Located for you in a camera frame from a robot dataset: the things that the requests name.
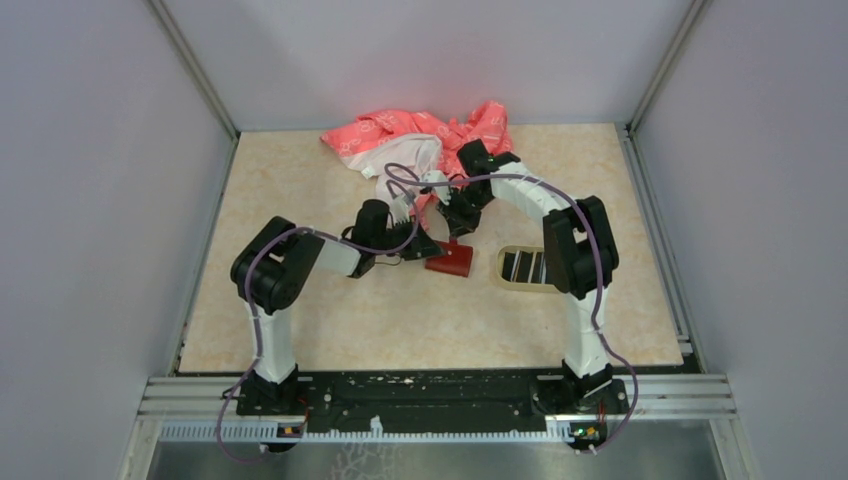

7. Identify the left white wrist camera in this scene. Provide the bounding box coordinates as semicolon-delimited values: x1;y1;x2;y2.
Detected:
389;196;417;227

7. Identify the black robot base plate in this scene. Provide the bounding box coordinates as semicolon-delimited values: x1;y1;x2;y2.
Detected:
228;367;630;434

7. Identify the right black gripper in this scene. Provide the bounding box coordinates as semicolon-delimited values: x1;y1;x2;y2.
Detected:
436;184;494;240

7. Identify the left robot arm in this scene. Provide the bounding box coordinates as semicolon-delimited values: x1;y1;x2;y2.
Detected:
230;199;446;414

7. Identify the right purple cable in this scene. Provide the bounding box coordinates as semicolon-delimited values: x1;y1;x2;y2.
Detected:
383;162;641;452

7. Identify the purple cable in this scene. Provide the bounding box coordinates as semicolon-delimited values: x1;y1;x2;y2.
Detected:
214;178;421;464
383;162;641;452

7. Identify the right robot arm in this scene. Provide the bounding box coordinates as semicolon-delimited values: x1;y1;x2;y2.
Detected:
437;140;619;412

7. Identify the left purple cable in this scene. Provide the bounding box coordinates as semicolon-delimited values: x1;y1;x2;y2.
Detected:
214;178;421;464

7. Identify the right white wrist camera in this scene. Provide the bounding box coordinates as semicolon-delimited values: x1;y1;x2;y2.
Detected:
420;170;452;205

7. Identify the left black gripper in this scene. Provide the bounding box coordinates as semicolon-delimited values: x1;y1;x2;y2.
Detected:
372;214;444;260

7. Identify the aluminium front frame rail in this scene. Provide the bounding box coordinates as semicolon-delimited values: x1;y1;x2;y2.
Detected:
138;374;736;447

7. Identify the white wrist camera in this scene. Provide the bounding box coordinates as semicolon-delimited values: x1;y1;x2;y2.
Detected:
389;196;417;227
420;170;452;205

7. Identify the beige oval card tray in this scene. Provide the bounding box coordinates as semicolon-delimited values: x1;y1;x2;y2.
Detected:
494;245;558;294

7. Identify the red card holder wallet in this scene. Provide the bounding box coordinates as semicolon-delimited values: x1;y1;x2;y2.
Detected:
425;239;474;277

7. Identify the pink and white cloth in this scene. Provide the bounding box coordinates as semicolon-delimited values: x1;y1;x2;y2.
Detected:
321;101;513;204

